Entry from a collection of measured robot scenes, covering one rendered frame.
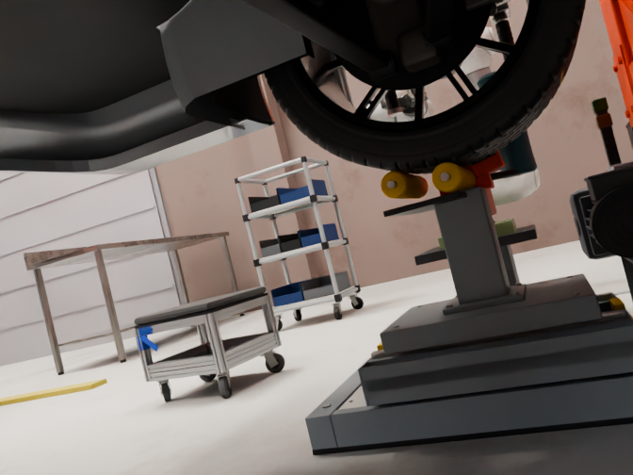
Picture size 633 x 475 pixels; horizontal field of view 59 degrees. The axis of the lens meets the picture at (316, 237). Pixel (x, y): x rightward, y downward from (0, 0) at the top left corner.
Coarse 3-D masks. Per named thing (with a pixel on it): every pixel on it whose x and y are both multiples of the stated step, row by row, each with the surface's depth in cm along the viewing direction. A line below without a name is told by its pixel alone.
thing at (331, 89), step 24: (312, 0) 127; (504, 0) 120; (528, 24) 101; (504, 48) 121; (312, 72) 122; (456, 72) 125; (504, 72) 103; (336, 96) 129; (480, 96) 105; (360, 120) 114; (432, 120) 109
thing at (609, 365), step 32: (608, 320) 100; (416, 352) 112; (448, 352) 109; (480, 352) 102; (512, 352) 100; (544, 352) 98; (576, 352) 96; (608, 352) 94; (384, 384) 109; (416, 384) 106; (448, 384) 104; (480, 384) 102; (512, 384) 100
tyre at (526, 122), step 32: (544, 0) 100; (576, 0) 98; (544, 32) 100; (576, 32) 100; (288, 64) 119; (544, 64) 101; (288, 96) 119; (512, 96) 103; (544, 96) 105; (320, 128) 117; (352, 128) 115; (416, 128) 111; (448, 128) 108; (480, 128) 105; (512, 128) 107; (352, 160) 118; (384, 160) 113; (416, 160) 110; (448, 160) 109
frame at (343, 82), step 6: (528, 0) 124; (330, 54) 142; (336, 72) 142; (342, 72) 146; (336, 78) 142; (342, 78) 143; (342, 84) 142; (348, 84) 147; (342, 90) 142; (348, 90) 146; (348, 96) 146
